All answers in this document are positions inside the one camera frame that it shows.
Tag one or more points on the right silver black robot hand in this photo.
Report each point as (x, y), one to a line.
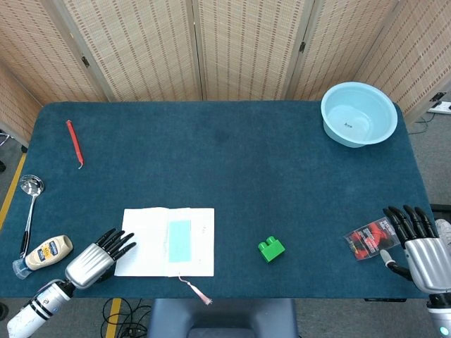
(428, 262)

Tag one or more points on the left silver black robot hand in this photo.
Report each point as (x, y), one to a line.
(89, 265)

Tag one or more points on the white notebook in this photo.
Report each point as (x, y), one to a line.
(141, 246)

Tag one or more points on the green white tasselled bookmark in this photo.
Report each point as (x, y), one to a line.
(179, 241)

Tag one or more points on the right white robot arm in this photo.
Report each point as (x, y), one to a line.
(440, 317)

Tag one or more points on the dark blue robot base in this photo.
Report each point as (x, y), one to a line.
(225, 317)

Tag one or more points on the mayonnaise squeeze bottle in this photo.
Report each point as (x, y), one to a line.
(46, 251)

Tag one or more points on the red black plastic packet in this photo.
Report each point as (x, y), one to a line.
(368, 239)

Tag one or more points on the red stick tool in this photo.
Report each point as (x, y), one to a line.
(75, 142)

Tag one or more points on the office chair base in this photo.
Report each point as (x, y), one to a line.
(1, 165)

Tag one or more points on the green toy building brick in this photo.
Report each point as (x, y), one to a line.
(271, 251)

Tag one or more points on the light blue plastic basin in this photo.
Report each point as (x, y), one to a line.
(359, 116)

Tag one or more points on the black screen hinge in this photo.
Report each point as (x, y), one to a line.
(85, 60)
(302, 46)
(438, 95)

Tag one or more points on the dark blue table cover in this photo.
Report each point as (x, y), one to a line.
(246, 176)

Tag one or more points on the woven bamboo folding screen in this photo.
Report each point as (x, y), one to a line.
(141, 53)

